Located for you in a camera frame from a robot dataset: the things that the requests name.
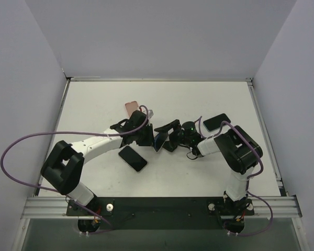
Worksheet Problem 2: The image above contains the pink phone case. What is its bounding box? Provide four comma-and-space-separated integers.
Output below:
125, 101, 140, 118

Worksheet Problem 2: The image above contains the teal phone black screen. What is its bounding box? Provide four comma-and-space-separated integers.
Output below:
203, 113, 231, 132

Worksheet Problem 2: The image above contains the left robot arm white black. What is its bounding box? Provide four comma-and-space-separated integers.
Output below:
40, 110, 153, 215

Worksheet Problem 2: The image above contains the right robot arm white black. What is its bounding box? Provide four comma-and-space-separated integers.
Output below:
155, 120, 264, 203

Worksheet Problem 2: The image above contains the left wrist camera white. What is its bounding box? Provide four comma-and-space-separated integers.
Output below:
145, 110, 154, 119

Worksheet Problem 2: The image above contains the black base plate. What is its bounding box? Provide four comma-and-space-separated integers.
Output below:
66, 197, 254, 232

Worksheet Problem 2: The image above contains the aluminium front rail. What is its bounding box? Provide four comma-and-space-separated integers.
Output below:
21, 196, 302, 219

